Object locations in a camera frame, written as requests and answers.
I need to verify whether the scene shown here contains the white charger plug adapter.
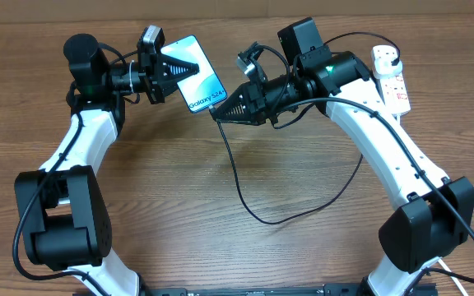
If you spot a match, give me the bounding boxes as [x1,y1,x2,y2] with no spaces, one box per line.
[373,58,403,79]

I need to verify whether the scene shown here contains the white power strip cord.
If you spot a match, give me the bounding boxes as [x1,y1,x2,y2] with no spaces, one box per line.
[395,113,468,296]

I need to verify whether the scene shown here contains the blue Galaxy smartphone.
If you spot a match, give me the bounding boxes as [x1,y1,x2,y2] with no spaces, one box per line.
[161,35,228,113]

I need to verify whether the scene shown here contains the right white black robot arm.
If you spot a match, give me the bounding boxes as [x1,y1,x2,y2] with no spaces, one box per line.
[210,18,474,295]

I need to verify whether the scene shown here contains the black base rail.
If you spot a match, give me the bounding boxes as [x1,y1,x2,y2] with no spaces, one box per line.
[140,283,373,296]

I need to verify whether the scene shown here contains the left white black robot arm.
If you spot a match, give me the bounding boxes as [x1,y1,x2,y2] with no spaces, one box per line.
[12,26,199,295]

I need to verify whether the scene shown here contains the white power strip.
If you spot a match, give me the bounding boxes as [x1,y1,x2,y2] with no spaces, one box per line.
[371,45,411,117]

